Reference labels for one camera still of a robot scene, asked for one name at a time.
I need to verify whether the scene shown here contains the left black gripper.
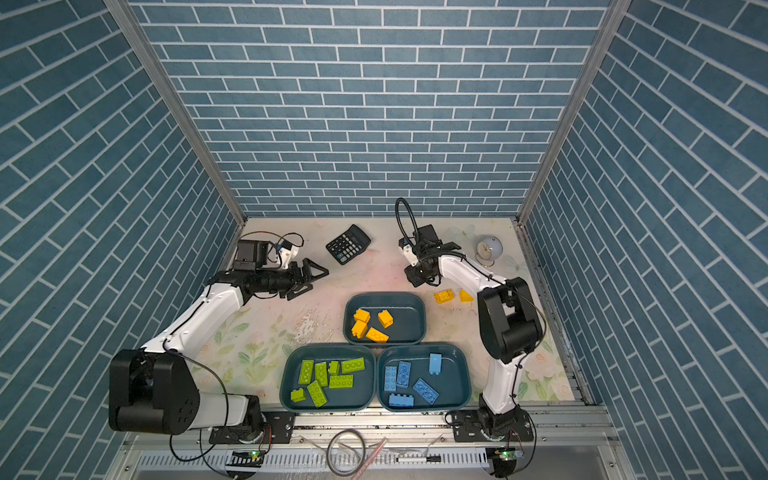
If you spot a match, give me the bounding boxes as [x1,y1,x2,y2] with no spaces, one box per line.
[255,258,328,299]

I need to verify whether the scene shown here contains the small yellow lego brick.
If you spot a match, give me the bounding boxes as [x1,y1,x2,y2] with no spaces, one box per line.
[378,310,394,329]

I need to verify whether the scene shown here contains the yellow square lego brick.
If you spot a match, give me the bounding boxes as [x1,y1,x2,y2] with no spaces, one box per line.
[351,321,368,339]

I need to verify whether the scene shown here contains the blue sloped lego brick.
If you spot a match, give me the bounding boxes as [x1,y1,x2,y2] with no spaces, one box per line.
[428,353,442,375]

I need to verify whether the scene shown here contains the green lego plate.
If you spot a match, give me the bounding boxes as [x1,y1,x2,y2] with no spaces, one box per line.
[298,360,315,385]

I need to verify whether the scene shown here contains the blue lego brick top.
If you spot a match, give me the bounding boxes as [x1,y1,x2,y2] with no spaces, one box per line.
[388,393,415,409]

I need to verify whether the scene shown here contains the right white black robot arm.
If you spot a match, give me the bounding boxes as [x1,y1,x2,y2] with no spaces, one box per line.
[398,225,545,438]

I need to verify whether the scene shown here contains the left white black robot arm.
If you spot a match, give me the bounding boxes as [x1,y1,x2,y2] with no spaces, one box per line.
[108,240,329,443]

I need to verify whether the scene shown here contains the yellow flat lego plate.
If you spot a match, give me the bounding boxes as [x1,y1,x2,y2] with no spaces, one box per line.
[433,289,455,304]

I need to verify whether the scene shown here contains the black desk calculator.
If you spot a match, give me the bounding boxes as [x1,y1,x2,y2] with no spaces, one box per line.
[326,224,371,265]

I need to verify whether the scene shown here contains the top teal plastic bin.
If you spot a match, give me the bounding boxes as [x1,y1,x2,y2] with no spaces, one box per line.
[343,292,426,347]

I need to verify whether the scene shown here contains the bottom left teal bin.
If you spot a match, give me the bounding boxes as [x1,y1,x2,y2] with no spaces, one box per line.
[279,343,377,413]

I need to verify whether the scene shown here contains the bottom right teal bin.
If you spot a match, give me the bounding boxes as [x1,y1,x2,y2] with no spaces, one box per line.
[376,343,472,412]

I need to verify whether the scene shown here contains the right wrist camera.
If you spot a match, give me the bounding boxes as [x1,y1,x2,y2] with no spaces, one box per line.
[398,237,419,266]

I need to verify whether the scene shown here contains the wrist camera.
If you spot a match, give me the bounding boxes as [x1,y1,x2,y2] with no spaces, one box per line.
[276,240,300,269]
[398,237,419,266]

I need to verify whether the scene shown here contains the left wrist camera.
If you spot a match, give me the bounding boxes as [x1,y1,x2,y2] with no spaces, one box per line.
[276,240,300,269]

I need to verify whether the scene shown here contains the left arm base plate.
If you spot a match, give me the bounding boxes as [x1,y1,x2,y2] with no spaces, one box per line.
[209,411,296,447]

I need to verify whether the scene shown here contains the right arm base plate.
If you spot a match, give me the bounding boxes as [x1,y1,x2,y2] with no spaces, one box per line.
[445,407,534,443]

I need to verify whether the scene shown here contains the coiled grey cable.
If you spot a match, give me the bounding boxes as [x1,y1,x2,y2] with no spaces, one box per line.
[325,428,367,478]

